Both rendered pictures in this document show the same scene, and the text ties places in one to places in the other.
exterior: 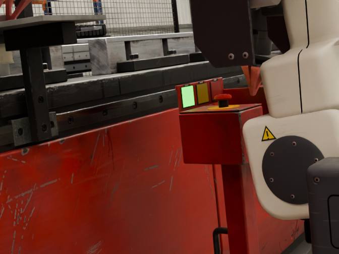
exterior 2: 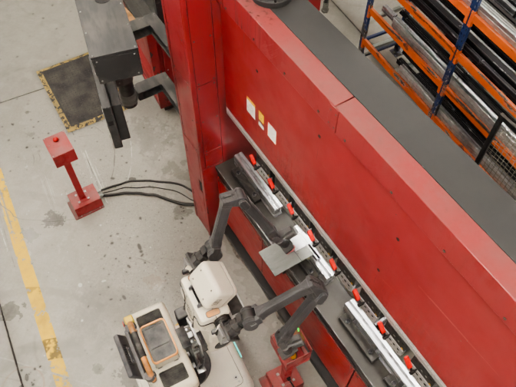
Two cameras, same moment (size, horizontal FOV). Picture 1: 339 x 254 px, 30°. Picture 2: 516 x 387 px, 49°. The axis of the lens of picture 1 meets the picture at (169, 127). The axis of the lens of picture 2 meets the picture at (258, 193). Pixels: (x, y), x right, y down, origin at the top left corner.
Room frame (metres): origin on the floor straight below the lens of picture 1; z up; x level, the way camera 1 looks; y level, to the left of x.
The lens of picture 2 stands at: (1.77, -1.21, 3.96)
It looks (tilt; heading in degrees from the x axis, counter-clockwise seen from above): 56 degrees down; 117
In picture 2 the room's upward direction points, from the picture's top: 1 degrees clockwise
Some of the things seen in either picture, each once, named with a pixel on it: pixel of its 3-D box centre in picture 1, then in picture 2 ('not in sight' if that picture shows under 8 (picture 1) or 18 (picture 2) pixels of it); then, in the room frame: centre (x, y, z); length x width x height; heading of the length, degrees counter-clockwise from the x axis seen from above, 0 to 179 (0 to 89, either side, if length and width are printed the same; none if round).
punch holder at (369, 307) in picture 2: not in sight; (374, 302); (1.79, 0.08, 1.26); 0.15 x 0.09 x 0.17; 149
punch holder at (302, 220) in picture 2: not in sight; (307, 216); (1.27, 0.39, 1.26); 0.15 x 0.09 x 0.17; 149
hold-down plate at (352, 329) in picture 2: (155, 62); (358, 337); (1.78, 0.02, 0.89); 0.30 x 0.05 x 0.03; 149
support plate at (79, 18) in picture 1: (22, 25); (285, 253); (1.22, 0.26, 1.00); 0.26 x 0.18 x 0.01; 59
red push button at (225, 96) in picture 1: (223, 102); not in sight; (1.41, -0.13, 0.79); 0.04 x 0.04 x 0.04
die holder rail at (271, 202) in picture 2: not in sight; (257, 183); (0.83, 0.67, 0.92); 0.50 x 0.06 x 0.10; 149
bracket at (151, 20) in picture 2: not in sight; (151, 42); (0.04, 0.82, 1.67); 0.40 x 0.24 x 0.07; 149
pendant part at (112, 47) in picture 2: not in sight; (120, 78); (-0.05, 0.60, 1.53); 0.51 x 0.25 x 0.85; 136
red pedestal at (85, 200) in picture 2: not in sight; (72, 175); (-0.62, 0.40, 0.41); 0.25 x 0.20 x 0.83; 59
